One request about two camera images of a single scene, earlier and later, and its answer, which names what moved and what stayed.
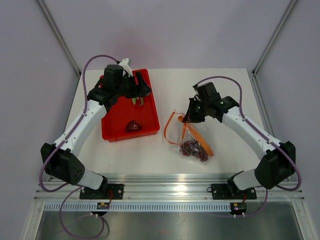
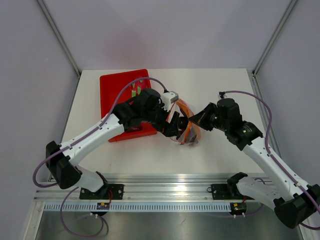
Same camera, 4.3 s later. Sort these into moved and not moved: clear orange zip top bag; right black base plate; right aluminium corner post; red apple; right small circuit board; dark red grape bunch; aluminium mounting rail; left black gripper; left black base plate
Moved: clear orange zip top bag; left black gripper; dark red grape bunch
Not moved: right small circuit board; red apple; aluminium mounting rail; right black base plate; left black base plate; right aluminium corner post
